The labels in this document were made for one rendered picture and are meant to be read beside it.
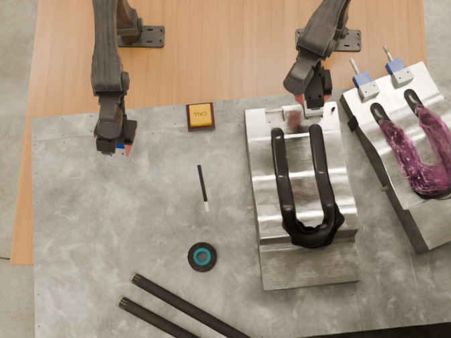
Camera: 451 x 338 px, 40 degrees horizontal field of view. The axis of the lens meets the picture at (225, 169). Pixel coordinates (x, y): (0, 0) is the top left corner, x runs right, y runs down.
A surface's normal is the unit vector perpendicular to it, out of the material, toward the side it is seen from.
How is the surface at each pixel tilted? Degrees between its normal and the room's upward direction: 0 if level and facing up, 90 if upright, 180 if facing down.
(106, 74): 18
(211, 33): 0
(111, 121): 62
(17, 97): 0
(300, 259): 0
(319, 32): 12
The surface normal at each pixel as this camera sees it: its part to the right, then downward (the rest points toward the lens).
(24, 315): 0.00, -0.25
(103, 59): 0.00, 0.05
